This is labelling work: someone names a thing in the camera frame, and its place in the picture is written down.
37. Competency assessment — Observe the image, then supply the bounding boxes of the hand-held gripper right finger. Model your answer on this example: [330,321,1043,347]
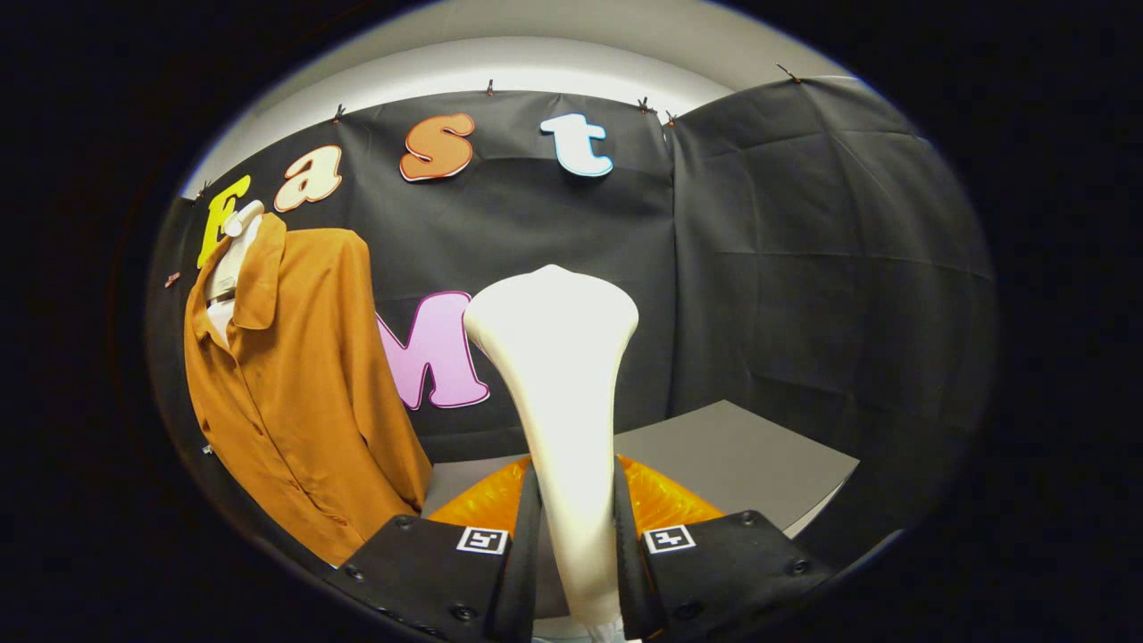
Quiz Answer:
[612,454,836,642]

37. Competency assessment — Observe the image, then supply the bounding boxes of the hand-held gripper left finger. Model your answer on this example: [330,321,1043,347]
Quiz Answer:
[326,455,546,643]

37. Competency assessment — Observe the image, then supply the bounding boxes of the white garment steamer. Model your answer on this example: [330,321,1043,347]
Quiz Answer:
[463,264,640,643]

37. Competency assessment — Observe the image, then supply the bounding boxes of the brown button shirt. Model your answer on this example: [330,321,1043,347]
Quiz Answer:
[183,213,434,568]

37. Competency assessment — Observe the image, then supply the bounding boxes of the grey table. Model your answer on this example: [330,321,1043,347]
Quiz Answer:
[420,400,860,619]

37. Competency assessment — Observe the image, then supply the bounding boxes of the black backdrop cloth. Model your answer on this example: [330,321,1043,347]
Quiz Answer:
[147,76,999,577]

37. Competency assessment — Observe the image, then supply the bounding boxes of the white mannequin torso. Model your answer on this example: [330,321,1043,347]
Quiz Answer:
[204,200,266,345]

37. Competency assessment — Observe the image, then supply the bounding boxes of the row of black cloth clips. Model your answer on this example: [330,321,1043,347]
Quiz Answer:
[195,63,803,199]

